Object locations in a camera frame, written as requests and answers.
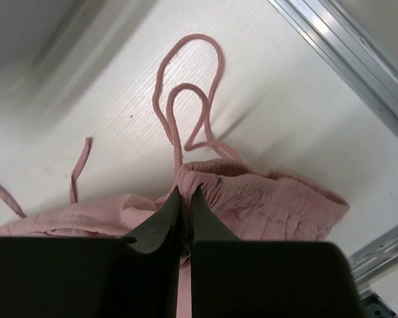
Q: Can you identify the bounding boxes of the pink trousers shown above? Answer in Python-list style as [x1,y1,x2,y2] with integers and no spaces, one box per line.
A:
[0,34,349,317]

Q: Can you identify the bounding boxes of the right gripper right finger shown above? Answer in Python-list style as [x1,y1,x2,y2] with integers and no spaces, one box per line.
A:
[190,189,365,317]

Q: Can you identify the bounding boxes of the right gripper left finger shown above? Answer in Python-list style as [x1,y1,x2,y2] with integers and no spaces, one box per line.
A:
[0,189,182,317]

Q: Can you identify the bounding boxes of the aluminium table frame rail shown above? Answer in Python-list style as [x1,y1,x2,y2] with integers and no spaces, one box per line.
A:
[268,0,398,318]

